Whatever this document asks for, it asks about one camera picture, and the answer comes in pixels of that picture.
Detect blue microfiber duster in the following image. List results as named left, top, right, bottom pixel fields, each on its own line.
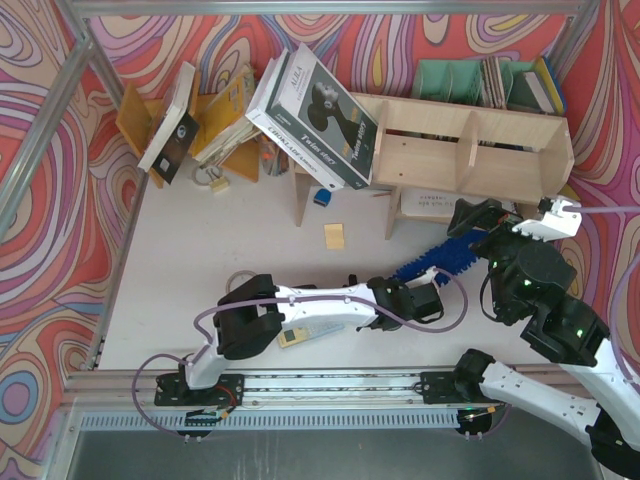
left=392, top=230, right=488, bottom=282

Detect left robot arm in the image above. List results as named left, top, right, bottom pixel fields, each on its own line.
left=184, top=274, right=444, bottom=390

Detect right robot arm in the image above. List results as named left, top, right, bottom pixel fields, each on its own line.
left=447, top=196, right=639, bottom=479

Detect wooden desktop bookshelf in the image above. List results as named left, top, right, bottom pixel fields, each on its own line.
left=290, top=91, right=575, bottom=241

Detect white paper notebook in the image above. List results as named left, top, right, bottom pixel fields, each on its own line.
left=399, top=187, right=521, bottom=219

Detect yellow sticky note pad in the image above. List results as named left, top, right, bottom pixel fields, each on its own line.
left=324, top=223, right=345, bottom=250

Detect blue pencil sharpener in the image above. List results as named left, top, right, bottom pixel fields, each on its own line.
left=313, top=188, right=332, bottom=208

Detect blue and yellow book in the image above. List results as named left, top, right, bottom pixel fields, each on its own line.
left=523, top=56, right=568, bottom=116

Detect yellow and blue calculator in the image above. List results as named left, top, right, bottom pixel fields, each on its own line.
left=277, top=322, right=344, bottom=349

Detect teal file organizer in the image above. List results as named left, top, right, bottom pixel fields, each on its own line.
left=411, top=56, right=554, bottom=114

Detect colored pencils cup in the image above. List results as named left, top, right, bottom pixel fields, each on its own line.
left=259, top=136, right=289, bottom=177

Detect Twins story dark book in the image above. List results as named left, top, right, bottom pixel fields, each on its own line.
left=266, top=44, right=378, bottom=190

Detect white Chokladfabriken book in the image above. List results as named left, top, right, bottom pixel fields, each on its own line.
left=245, top=49, right=345, bottom=192

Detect yellow books stack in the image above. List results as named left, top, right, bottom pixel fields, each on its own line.
left=192, top=64, right=257, bottom=166

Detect white book black cover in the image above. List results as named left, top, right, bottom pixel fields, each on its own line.
left=138, top=62, right=199, bottom=184

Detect yellow wooden book stand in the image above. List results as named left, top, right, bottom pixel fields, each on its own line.
left=116, top=85, right=259, bottom=183

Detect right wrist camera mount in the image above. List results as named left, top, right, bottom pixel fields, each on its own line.
left=512, top=195, right=582, bottom=242

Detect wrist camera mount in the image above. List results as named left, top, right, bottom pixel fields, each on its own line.
left=512, top=195, right=582, bottom=242
left=406, top=266, right=442, bottom=290

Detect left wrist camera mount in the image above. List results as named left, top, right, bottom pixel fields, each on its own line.
left=406, top=266, right=442, bottom=290

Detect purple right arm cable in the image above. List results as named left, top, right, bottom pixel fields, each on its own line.
left=564, top=204, right=640, bottom=381

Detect beige tape ring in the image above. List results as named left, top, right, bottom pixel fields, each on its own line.
left=227, top=269, right=256, bottom=291

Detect brass padlock with ring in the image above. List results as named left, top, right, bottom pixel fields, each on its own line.
left=192, top=167, right=230, bottom=193

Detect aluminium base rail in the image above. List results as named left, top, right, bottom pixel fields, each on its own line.
left=64, top=368, right=493, bottom=410

